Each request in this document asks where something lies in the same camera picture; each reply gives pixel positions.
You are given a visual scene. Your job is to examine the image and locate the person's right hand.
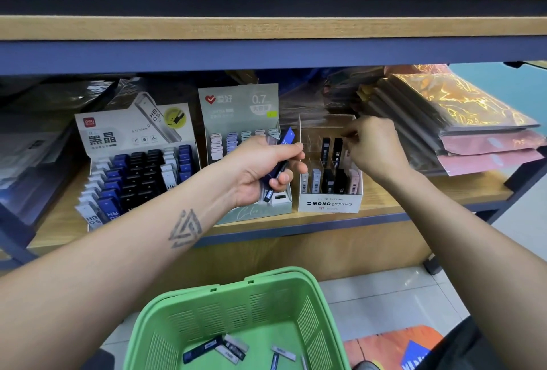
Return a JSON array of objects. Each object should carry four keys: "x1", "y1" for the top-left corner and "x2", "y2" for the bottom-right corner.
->
[{"x1": 342, "y1": 115, "x2": 413, "y2": 189}]

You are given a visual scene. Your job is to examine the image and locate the pile of lead cases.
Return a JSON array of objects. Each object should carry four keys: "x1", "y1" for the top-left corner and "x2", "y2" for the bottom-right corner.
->
[{"x1": 182, "y1": 334, "x2": 309, "y2": 370}]

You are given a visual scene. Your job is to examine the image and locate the stack of wrapped paper packs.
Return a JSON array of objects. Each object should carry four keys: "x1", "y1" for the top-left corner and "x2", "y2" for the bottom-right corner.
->
[{"x1": 0, "y1": 79, "x2": 116, "y2": 234}]

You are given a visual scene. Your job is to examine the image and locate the colourful printed mat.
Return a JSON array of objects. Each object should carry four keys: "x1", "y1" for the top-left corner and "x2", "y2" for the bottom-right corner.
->
[{"x1": 344, "y1": 325, "x2": 444, "y2": 370}]

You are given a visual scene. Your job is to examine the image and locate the clear plastic display box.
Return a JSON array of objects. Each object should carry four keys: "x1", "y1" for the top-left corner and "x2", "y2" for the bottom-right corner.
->
[{"x1": 297, "y1": 113, "x2": 364, "y2": 214}]

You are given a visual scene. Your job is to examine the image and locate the person's left forearm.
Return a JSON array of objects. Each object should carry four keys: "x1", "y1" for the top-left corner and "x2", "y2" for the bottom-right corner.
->
[{"x1": 0, "y1": 179, "x2": 240, "y2": 370}]

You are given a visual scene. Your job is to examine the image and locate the person's right forearm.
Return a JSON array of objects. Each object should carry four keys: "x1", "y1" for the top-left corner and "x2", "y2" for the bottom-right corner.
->
[{"x1": 386, "y1": 160, "x2": 547, "y2": 370}]

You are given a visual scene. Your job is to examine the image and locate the person's left hand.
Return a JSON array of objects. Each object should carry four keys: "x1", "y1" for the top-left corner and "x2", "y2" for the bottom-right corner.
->
[{"x1": 218, "y1": 135, "x2": 309, "y2": 209}]

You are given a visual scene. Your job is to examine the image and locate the green plastic basket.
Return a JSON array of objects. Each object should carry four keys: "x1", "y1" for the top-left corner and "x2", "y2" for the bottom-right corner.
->
[{"x1": 124, "y1": 266, "x2": 352, "y2": 370}]

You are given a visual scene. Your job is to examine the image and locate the white display box red label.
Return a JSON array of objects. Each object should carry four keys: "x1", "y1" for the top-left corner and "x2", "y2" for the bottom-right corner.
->
[{"x1": 74, "y1": 92, "x2": 203, "y2": 232}]

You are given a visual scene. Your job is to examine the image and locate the pale green display box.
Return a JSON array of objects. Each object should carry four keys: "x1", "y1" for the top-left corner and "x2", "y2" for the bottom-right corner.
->
[{"x1": 198, "y1": 83, "x2": 293, "y2": 227}]

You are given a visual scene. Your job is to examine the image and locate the dark plastic-wrapped packs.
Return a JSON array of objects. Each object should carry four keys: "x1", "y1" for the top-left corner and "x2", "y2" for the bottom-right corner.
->
[{"x1": 282, "y1": 64, "x2": 547, "y2": 177}]

